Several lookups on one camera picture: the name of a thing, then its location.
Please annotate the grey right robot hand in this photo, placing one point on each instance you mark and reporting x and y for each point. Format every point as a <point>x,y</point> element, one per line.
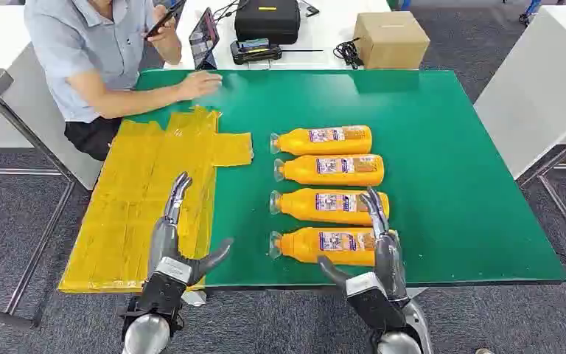
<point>389,264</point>

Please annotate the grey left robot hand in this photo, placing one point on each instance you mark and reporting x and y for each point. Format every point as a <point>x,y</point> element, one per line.
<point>165,242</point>

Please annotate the orange drink bottle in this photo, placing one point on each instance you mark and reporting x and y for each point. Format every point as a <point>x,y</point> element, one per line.
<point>307,172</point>
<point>302,246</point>
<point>302,205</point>
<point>312,142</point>

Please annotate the white table leg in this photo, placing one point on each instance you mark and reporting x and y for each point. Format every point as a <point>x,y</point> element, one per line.
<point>416,292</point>
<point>195,298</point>

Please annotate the yellow sheet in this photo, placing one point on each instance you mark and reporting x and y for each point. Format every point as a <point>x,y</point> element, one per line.
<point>136,195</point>

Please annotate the green table mat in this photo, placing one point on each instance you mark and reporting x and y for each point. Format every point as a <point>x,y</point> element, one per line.
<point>449,171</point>

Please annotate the person's right hand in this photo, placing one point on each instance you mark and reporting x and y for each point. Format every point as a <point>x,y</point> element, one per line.
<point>200,84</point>

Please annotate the person's hand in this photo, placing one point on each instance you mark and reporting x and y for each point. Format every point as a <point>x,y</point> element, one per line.
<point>200,84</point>
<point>165,29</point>

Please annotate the white table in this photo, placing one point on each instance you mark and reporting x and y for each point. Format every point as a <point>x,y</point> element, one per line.
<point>29,107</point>
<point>542,83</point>

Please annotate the person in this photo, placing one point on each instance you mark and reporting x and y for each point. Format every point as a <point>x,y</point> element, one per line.
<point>87,53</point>

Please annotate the black tablet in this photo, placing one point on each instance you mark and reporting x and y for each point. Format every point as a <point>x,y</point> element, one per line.
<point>204,39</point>

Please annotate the black handheld controller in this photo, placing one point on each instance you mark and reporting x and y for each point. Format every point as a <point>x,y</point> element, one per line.
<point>256,51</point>

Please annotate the person's left hand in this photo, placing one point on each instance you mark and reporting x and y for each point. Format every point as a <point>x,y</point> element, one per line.
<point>165,29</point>

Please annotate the black phone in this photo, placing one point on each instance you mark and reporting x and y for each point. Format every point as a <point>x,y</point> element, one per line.
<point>163,20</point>

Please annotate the brown cardboard box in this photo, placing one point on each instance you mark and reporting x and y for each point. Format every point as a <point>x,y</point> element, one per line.
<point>390,41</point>

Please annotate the thin black rod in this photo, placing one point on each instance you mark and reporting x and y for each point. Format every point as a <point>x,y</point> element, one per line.
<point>302,50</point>

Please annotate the black carrying case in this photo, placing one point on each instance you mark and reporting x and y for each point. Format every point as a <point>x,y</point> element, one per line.
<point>267,22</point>

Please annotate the small black charger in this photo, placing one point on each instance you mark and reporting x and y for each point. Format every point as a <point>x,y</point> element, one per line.
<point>311,8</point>

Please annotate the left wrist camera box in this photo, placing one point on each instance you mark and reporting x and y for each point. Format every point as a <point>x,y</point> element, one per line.
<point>168,283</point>

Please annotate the metal table frame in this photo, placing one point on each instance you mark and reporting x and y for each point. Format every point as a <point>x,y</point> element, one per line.
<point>39,239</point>
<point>556,195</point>

